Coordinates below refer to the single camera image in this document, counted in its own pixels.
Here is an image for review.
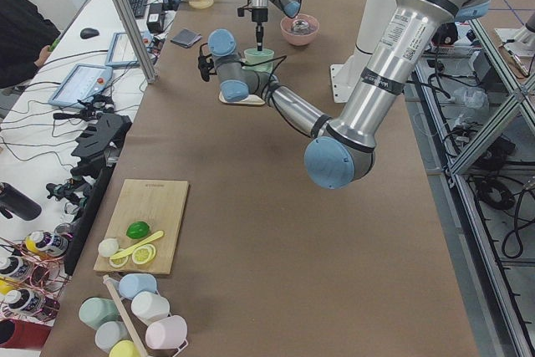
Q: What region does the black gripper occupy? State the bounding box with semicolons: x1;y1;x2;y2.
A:
252;8;268;51

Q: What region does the green bowl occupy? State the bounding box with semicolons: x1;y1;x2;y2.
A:
243;48;274;67
242;62;273;74

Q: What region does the cream bunny tray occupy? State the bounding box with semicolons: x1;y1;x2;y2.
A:
219;69;269;106

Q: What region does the grey cloth pouch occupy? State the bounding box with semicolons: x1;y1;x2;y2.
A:
171;28;202;48

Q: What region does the black power adapter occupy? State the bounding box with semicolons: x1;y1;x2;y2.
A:
146;3;166;33

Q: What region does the blue teach pendant far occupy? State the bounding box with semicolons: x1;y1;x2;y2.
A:
105;32;139;69

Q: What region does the blue teach pendant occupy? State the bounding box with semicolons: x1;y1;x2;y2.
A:
48;64;113;109
105;32;139;69

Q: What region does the black computer mouse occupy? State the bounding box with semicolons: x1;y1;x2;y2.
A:
79;28;99;39

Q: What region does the blue teach pendant near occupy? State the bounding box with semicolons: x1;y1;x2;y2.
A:
48;64;113;109

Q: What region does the black tool stand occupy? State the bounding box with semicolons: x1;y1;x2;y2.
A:
64;113;132;276

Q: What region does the bamboo cutting board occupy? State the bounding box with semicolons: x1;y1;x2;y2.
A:
104;179;189;276

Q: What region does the yellow plastic knife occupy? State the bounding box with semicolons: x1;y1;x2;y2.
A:
110;230;165;259

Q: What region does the green toy lime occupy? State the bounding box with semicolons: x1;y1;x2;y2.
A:
126;221;150;239

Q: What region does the person in black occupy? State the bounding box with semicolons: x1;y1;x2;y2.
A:
1;0;60;89

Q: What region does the lemon slice toy right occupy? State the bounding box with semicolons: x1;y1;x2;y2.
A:
131;243;156;266

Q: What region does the lemon slice toy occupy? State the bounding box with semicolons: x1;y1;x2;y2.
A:
131;243;156;266
109;255;129;268

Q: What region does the white garlic toy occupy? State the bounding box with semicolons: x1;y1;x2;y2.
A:
98;237;120;258

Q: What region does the lemon slice toy left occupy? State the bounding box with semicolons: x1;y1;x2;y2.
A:
109;255;129;268

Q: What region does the blue mug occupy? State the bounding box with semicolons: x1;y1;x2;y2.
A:
119;273;157;300

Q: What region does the wooden mug rack rod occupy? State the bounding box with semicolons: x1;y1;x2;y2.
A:
102;275;149;357

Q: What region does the white mug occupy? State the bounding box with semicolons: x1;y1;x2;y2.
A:
130;291;171;325

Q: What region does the black bottle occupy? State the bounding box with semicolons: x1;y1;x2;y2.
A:
1;182;42;221

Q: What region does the pink mug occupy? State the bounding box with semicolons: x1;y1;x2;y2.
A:
145;315;188;350

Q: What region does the green mug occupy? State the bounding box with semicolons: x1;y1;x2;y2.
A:
79;297;120;330

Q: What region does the grey mug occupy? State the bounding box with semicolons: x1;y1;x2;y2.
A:
94;321;130;353

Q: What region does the yellow mug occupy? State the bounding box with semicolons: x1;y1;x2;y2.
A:
109;339;140;357

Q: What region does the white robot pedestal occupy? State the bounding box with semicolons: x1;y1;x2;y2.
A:
330;0;396;104

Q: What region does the aluminium frame post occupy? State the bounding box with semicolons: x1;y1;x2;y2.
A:
112;0;156;84

